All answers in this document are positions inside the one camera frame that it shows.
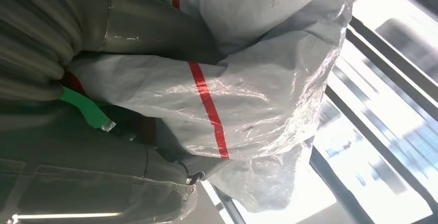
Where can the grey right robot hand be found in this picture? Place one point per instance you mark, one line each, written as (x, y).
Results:
(68, 167)

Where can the green conveyor belt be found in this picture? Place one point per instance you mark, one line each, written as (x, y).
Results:
(85, 108)

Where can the black window frame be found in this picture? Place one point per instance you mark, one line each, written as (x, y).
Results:
(376, 142)

